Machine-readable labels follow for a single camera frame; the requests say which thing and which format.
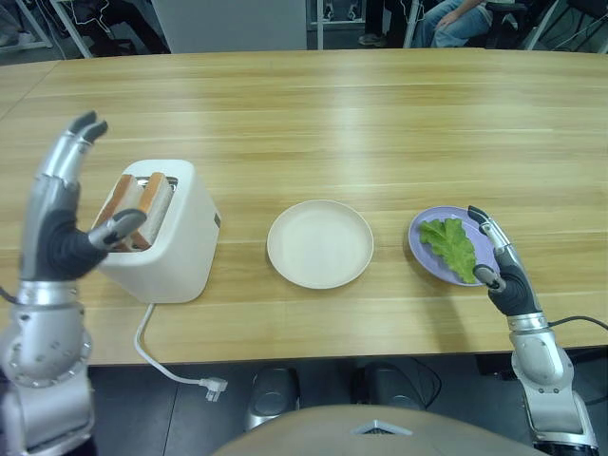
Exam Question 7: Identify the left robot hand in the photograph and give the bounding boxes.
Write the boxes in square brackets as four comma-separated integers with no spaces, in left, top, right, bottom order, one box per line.
[18,110,148,284]

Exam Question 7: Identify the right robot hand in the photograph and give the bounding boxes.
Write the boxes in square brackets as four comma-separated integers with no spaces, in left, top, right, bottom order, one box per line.
[467,204,545,318]

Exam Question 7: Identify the purple plate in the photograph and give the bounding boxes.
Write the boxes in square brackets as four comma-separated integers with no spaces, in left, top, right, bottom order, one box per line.
[408,205,501,288]

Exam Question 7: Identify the green lettuce leaf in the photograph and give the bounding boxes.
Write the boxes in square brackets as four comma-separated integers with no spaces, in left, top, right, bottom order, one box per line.
[418,217,478,285]

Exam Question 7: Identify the bread slice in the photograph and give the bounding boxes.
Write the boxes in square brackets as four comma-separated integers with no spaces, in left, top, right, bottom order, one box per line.
[128,172,173,252]
[94,174,144,230]

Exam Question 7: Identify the cream toaster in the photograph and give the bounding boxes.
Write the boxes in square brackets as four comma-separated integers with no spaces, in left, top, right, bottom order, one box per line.
[93,159,222,304]

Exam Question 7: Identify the cream plate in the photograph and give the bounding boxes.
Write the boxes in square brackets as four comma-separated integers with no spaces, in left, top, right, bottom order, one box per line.
[265,199,375,291]

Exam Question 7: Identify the robot body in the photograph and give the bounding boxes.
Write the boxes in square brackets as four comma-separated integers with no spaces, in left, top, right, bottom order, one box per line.
[208,403,541,456]

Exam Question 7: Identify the person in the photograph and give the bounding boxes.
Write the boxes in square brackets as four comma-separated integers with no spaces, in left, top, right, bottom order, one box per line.
[357,0,396,48]
[411,0,496,49]
[0,0,37,48]

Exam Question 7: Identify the white cord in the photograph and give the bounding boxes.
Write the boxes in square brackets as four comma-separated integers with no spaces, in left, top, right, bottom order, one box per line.
[135,302,230,403]

